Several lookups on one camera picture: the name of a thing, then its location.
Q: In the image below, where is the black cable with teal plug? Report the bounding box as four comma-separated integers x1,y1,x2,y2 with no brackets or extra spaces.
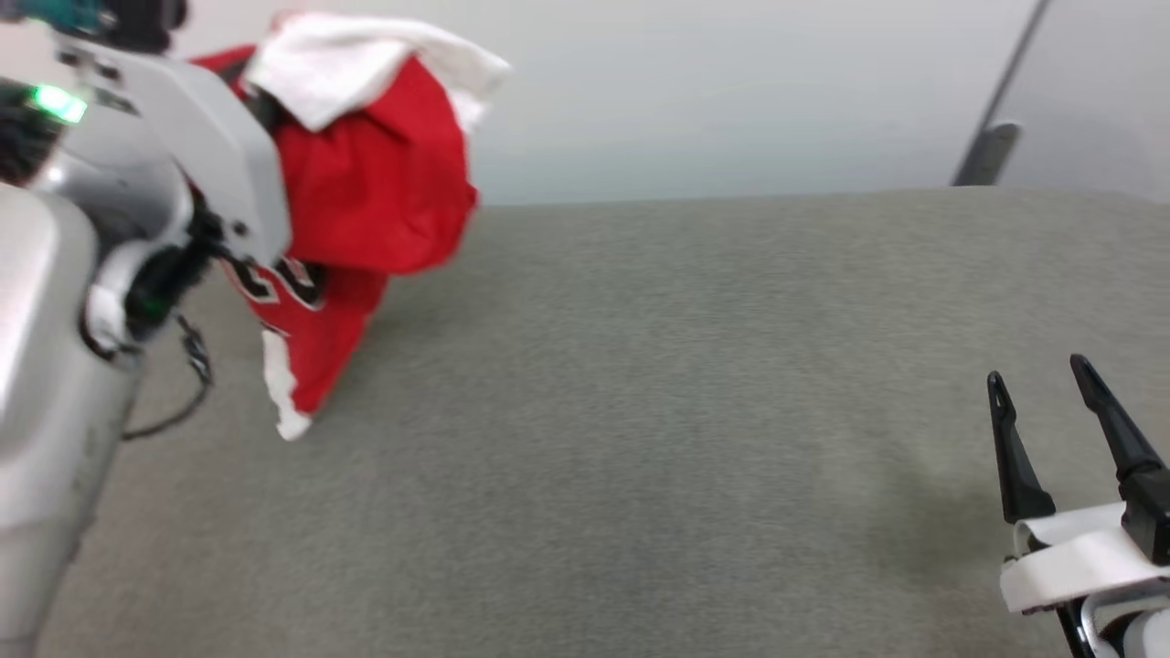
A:
0,0,106,36

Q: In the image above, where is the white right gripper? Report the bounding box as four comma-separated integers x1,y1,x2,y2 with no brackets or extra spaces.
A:
987,355,1170,616

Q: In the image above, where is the dark grey stand pole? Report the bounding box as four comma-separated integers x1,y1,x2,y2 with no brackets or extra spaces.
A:
951,0,1052,188

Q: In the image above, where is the red and white jersey garment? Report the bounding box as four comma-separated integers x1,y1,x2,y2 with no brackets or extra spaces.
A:
187,11,511,441

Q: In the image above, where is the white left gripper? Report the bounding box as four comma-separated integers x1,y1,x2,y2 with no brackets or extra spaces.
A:
114,55,293,268

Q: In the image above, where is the grey fabric surface cover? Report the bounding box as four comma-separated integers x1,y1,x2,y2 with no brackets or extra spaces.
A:
37,187,1170,658

